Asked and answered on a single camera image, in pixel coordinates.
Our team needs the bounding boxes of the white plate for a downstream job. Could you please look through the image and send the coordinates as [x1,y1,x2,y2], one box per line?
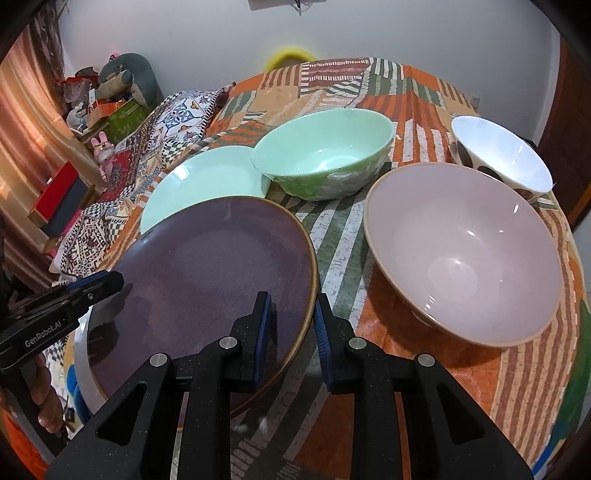
[73,313,106,414]

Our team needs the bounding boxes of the dark purple ceramic plate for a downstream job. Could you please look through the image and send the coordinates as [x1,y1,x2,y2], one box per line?
[86,196,320,415]

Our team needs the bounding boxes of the mint green plate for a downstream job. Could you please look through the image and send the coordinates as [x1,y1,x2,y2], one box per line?
[140,145,270,235]

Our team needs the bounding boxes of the white bowl with dark spots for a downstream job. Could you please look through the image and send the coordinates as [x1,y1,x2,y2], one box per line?
[450,115,554,202]

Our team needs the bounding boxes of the orange sleeve forearm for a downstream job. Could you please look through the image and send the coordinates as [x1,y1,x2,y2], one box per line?
[2,411,48,480]

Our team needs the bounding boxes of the person's left hand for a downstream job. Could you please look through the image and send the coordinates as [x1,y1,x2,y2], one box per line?
[30,354,63,434]

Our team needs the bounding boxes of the red and blue box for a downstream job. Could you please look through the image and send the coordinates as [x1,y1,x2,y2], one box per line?
[28,162,95,238]

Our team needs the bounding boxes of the pink bunny toy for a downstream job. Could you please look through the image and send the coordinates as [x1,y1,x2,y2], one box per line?
[90,131,115,182]

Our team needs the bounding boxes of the large pink bowl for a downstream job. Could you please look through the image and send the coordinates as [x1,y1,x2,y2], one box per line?
[363,163,563,348]

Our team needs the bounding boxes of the green box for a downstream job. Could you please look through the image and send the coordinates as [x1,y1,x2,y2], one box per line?
[104,99,150,144]

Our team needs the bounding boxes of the pink striped curtain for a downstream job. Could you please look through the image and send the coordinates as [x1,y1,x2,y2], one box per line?
[1,16,102,290]

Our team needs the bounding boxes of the patterned quilt blanket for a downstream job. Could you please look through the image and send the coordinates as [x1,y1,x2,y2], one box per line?
[50,85,233,283]

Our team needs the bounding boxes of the mint green bowl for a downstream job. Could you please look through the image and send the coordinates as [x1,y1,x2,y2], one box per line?
[252,108,396,201]

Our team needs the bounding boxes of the grey plush toy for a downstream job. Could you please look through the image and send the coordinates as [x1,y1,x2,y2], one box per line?
[96,53,164,110]

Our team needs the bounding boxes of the brown wooden door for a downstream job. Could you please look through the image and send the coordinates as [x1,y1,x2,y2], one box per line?
[539,41,591,228]

